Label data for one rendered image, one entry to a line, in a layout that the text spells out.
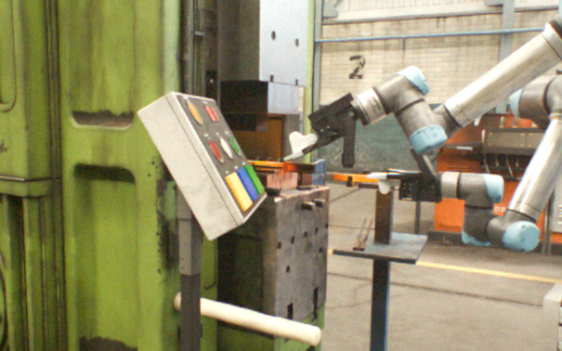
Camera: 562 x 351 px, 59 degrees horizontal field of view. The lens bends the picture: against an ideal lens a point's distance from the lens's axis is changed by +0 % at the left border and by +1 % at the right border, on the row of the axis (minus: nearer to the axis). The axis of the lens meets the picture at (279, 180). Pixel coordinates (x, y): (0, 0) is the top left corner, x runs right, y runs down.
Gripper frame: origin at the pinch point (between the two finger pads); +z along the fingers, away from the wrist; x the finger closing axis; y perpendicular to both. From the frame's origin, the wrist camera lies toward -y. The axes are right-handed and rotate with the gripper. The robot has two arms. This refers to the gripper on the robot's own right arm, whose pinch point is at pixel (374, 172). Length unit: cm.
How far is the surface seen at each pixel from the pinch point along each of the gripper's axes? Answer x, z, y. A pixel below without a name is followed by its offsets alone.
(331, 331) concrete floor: 97, 55, 100
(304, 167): -0.6, 23.8, 0.1
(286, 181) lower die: 0.1, 30.7, 5.3
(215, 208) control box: -70, 6, 2
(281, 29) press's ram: -6, 31, -43
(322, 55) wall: 721, 367, -138
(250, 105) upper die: -12.4, 37.3, -19.5
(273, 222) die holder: -15.9, 25.9, 15.9
